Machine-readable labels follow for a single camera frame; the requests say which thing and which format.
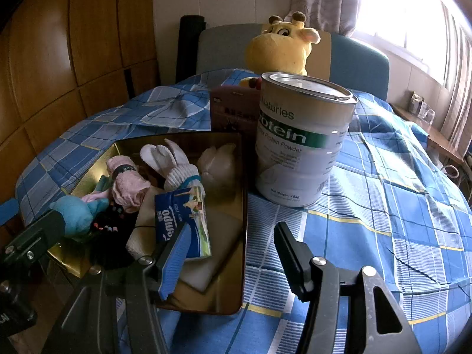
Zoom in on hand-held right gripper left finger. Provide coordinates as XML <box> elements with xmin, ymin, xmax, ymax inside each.
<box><xmin>42</xmin><ymin>223</ymin><xmax>190</xmax><ymax>354</ymax></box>

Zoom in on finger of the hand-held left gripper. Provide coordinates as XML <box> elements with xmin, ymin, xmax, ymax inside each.
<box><xmin>0</xmin><ymin>198</ymin><xmax>19</xmax><ymax>226</ymax></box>
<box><xmin>4</xmin><ymin>209</ymin><xmax>68</xmax><ymax>264</ymax></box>

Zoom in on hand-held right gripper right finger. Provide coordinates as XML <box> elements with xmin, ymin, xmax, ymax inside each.
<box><xmin>273</xmin><ymin>221</ymin><xmax>423</xmax><ymax>354</ymax></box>

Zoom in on white towel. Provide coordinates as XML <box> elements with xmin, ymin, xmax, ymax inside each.
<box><xmin>125</xmin><ymin>206</ymin><xmax>163</xmax><ymax>260</ymax></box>

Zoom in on blue tissue pack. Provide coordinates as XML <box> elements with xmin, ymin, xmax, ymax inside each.
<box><xmin>154</xmin><ymin>186</ymin><xmax>212</xmax><ymax>259</ymax></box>

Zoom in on blue and pink plush toy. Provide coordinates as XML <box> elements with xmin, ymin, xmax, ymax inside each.
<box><xmin>50</xmin><ymin>188</ymin><xmax>111</xmax><ymax>238</ymax></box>

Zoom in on white foam sponge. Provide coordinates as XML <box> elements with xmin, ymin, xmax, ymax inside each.
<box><xmin>177</xmin><ymin>212</ymin><xmax>244</xmax><ymax>292</ymax></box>

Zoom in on gold tray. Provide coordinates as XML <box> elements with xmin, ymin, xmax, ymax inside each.
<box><xmin>46</xmin><ymin>132</ymin><xmax>248</xmax><ymax>316</ymax></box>

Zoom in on pink socks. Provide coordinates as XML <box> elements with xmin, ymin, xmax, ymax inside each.
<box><xmin>106</xmin><ymin>155</ymin><xmax>150</xmax><ymax>214</ymax></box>

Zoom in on white socks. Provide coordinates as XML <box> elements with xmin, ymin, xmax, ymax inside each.
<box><xmin>140</xmin><ymin>139</ymin><xmax>203</xmax><ymax>192</ymax></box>

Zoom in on white plastic bag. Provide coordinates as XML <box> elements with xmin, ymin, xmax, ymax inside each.
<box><xmin>197</xmin><ymin>143</ymin><xmax>238</xmax><ymax>194</ymax></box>

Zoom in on blue checked bedsheet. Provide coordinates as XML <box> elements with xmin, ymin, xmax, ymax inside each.
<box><xmin>15</xmin><ymin>68</ymin><xmax>472</xmax><ymax>354</ymax></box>

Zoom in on white protein powder can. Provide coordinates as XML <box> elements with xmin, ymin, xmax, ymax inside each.
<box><xmin>254</xmin><ymin>71</ymin><xmax>359</xmax><ymax>208</ymax></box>

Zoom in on dark red cardboard box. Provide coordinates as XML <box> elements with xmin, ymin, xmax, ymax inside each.
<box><xmin>210</xmin><ymin>84</ymin><xmax>263</xmax><ymax>133</ymax></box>

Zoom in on wooden wardrobe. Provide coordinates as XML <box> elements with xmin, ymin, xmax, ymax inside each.
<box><xmin>0</xmin><ymin>0</ymin><xmax>163</xmax><ymax>163</ymax></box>

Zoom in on wooden desk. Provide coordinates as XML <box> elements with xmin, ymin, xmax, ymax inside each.
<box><xmin>393</xmin><ymin>105</ymin><xmax>465</xmax><ymax>166</ymax></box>

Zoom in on clear desk organizer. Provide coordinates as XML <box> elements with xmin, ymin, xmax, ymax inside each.
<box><xmin>409</xmin><ymin>91</ymin><xmax>436</xmax><ymax>123</ymax></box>

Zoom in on blue grey yellow headboard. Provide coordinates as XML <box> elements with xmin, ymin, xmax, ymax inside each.
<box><xmin>195</xmin><ymin>24</ymin><xmax>391</xmax><ymax>102</ymax></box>

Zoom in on yellow giraffe plush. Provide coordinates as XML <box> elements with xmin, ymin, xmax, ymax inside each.
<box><xmin>240</xmin><ymin>11</ymin><xmax>321</xmax><ymax>89</ymax></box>

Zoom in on black rolled mat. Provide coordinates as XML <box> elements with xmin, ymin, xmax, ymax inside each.
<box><xmin>175</xmin><ymin>15</ymin><xmax>207</xmax><ymax>83</ymax></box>

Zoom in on window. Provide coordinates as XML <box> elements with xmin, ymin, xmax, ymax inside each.
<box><xmin>350</xmin><ymin>0</ymin><xmax>472</xmax><ymax>89</ymax></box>

